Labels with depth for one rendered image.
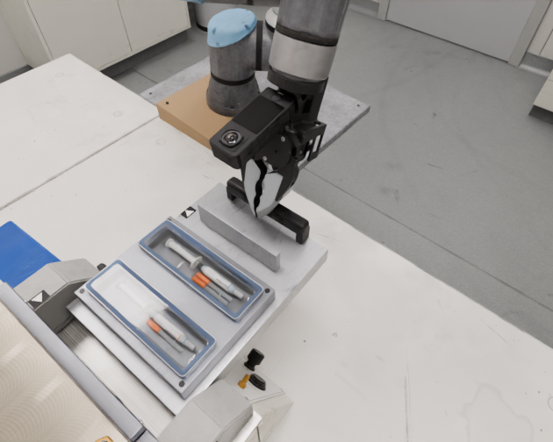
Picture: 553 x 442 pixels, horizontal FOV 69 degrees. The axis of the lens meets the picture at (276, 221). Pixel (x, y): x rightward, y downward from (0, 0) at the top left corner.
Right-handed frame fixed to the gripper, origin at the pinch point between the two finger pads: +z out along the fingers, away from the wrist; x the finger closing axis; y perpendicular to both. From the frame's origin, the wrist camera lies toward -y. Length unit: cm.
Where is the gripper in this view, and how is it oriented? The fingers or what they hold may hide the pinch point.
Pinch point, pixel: (255, 211)
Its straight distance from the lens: 59.5
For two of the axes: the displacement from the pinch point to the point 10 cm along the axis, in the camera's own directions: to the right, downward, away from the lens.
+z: -2.1, 8.0, 5.6
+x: -7.8, -4.9, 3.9
